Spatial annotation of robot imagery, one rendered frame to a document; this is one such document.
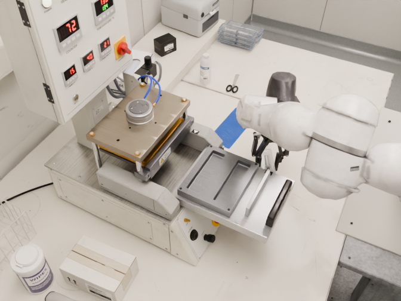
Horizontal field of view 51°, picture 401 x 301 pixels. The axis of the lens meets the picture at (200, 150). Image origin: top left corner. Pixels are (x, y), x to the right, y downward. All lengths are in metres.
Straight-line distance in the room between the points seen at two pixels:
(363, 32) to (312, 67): 1.59
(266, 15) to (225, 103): 2.06
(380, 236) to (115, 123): 0.89
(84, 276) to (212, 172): 0.46
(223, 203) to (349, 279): 1.21
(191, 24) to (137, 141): 1.08
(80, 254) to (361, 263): 0.85
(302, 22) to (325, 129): 2.90
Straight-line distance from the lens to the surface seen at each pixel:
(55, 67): 1.09
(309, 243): 1.42
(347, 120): 0.85
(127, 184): 1.21
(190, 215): 1.27
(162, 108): 1.25
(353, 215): 1.47
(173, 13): 2.17
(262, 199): 1.21
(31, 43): 1.06
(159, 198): 1.17
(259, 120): 1.05
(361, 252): 1.46
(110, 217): 1.39
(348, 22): 3.64
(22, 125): 1.68
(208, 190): 1.19
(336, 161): 0.86
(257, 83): 1.95
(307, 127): 0.90
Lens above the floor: 1.93
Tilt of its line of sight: 47 degrees down
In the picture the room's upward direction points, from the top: 1 degrees clockwise
